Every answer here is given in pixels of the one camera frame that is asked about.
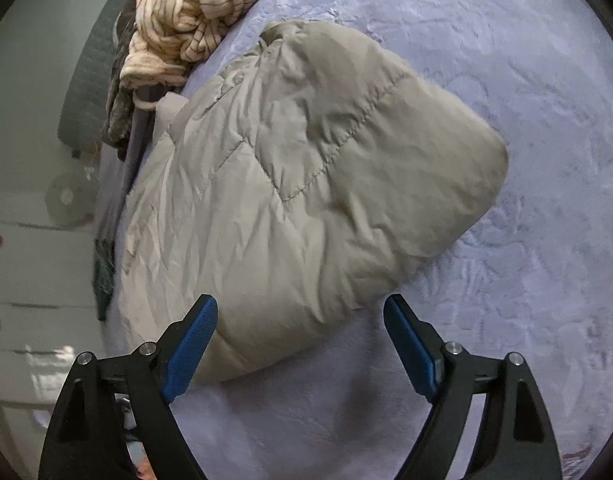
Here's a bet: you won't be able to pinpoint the grey-brown fuzzy garment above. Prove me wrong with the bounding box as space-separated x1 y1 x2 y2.
100 0 160 161

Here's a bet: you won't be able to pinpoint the grey quilted headboard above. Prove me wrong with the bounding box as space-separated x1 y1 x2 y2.
56 0 137 158

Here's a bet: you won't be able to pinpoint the white fan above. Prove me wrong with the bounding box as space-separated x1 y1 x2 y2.
44 170 94 228

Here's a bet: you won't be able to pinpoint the cream striped garment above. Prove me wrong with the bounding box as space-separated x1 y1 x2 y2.
120 0 274 92

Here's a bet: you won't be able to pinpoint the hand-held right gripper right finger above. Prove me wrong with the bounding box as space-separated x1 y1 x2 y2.
383 294 565 480

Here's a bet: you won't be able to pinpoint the beige puffer jacket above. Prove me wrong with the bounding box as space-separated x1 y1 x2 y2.
117 19 510 385

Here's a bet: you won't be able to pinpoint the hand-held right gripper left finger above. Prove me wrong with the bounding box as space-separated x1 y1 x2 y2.
38 294 220 480

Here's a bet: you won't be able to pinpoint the white cabinet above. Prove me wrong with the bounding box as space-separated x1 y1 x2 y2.
0 187 112 461

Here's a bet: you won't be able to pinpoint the grey pants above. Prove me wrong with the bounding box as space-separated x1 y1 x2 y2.
94 82 160 241

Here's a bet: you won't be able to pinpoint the dark green garment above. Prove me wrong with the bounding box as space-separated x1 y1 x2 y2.
92 232 121 322

